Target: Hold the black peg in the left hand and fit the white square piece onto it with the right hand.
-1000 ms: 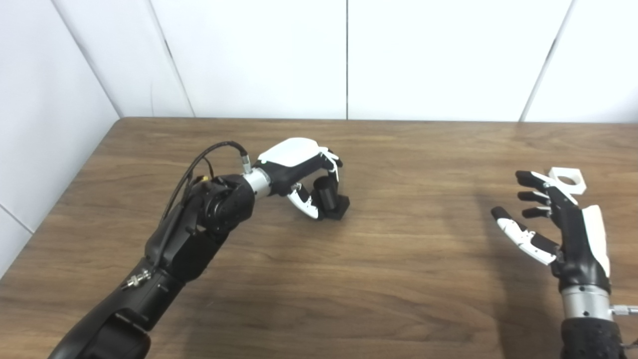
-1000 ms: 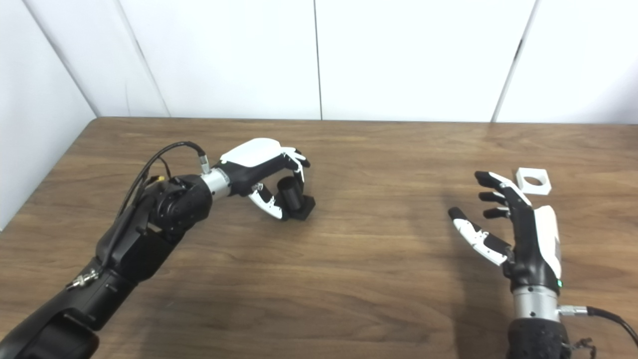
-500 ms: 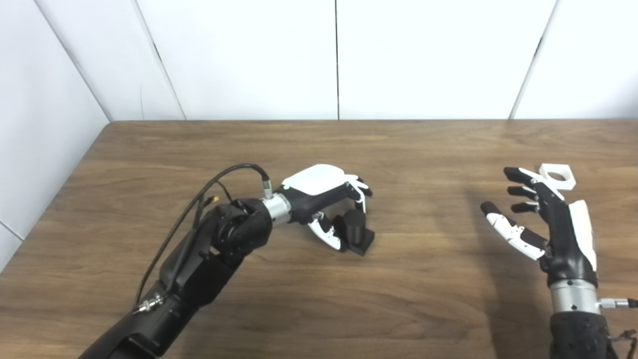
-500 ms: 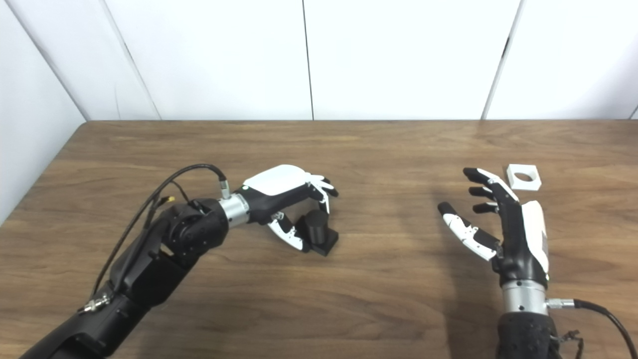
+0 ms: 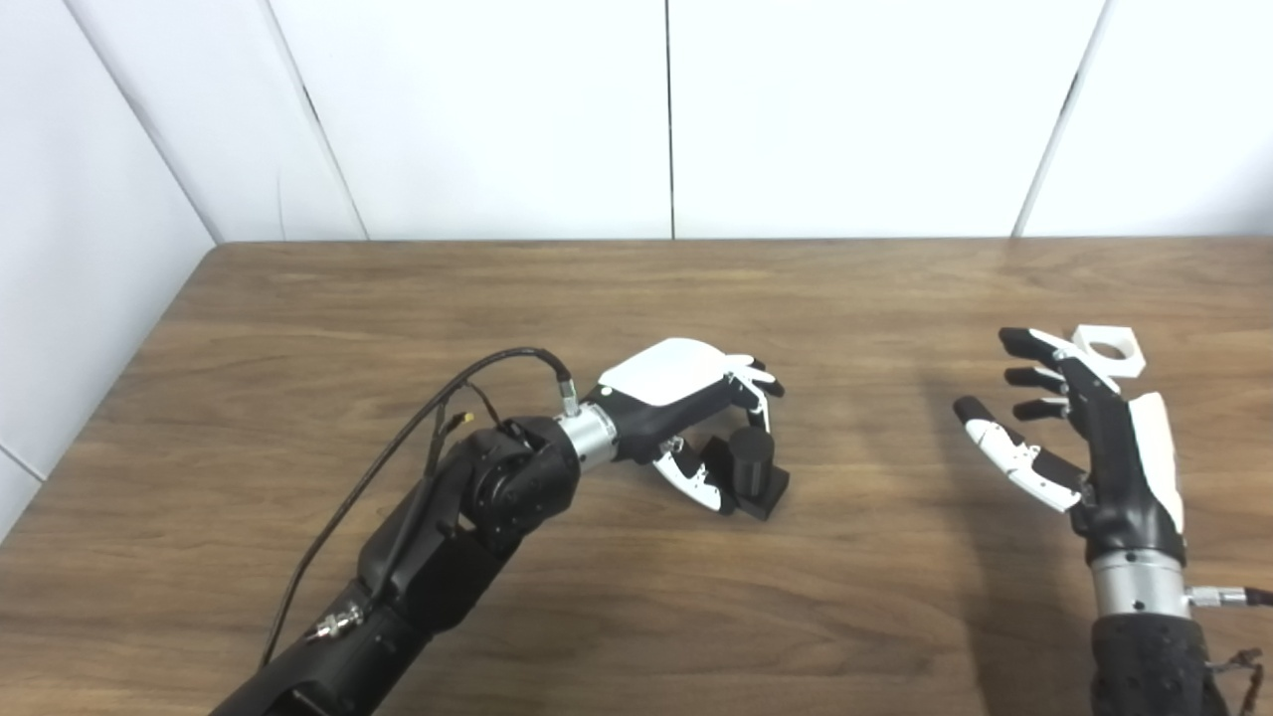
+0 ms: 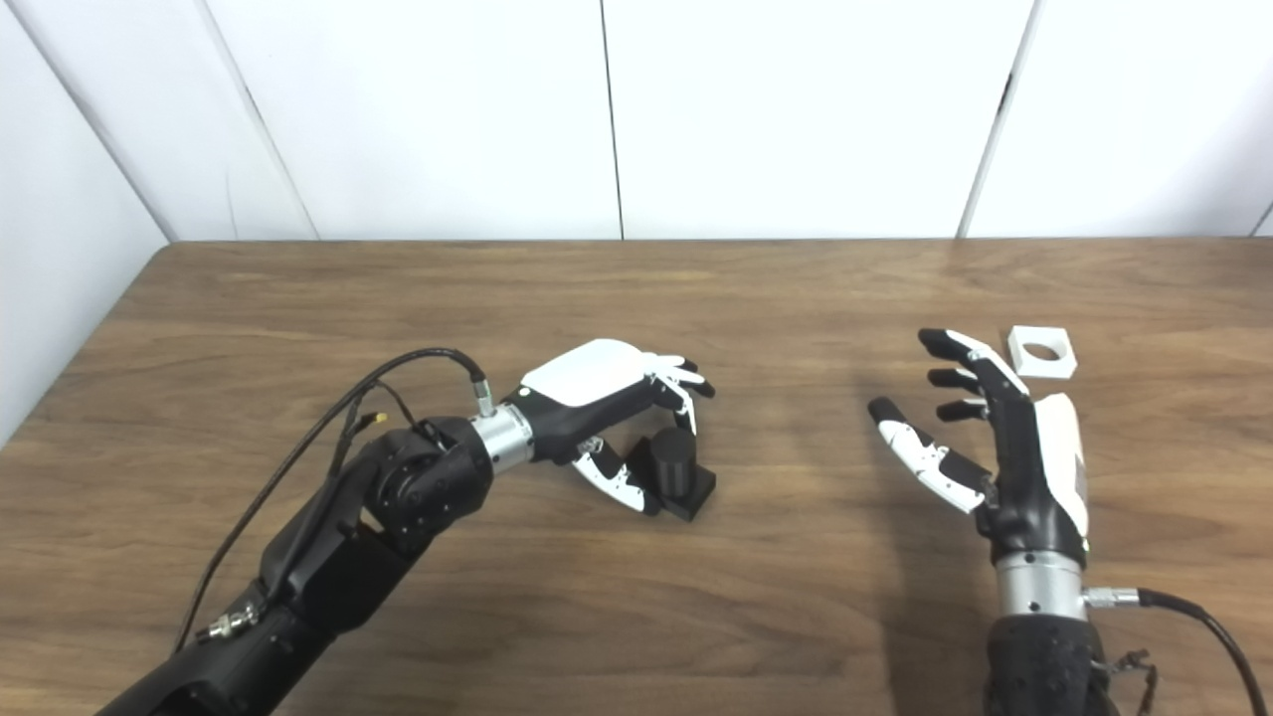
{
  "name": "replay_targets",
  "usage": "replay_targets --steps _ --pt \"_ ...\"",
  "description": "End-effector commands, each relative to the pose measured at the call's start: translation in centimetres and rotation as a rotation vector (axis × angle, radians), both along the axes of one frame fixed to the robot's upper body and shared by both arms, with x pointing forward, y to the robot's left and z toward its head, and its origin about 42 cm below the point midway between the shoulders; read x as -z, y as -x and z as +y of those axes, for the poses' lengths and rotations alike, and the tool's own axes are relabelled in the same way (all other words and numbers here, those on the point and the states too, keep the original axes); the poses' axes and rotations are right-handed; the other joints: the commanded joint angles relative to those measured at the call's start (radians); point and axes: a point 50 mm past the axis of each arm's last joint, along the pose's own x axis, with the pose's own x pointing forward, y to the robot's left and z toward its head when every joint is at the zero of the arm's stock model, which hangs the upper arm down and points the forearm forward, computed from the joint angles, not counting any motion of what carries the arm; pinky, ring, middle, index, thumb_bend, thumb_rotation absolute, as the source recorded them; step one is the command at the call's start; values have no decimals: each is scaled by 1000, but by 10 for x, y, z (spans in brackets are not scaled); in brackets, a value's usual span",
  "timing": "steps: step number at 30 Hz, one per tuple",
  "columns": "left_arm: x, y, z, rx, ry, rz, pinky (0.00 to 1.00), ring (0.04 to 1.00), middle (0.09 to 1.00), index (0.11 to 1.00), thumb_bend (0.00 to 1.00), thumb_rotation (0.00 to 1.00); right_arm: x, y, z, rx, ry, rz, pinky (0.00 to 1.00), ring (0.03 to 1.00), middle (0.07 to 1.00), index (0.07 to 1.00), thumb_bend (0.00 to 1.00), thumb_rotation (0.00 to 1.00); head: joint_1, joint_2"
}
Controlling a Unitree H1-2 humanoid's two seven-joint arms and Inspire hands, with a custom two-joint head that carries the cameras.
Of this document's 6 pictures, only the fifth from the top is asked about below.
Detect left thin arm wires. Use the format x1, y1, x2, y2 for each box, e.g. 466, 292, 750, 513
426, 383, 520, 478

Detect white square piece with hole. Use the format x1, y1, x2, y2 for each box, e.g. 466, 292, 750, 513
1071, 323, 1147, 380

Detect right thin arm wires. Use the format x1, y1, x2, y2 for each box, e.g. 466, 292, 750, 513
1207, 648, 1265, 716

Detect black peg with square base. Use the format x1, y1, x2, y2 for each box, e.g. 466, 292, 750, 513
701, 426, 792, 522

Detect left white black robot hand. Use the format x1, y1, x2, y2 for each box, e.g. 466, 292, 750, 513
587, 338, 787, 515

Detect thin arm wires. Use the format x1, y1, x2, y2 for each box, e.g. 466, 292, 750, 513
1207, 648, 1265, 716
426, 383, 520, 478

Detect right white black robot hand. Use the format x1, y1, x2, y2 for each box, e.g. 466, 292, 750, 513
953, 326, 1187, 566

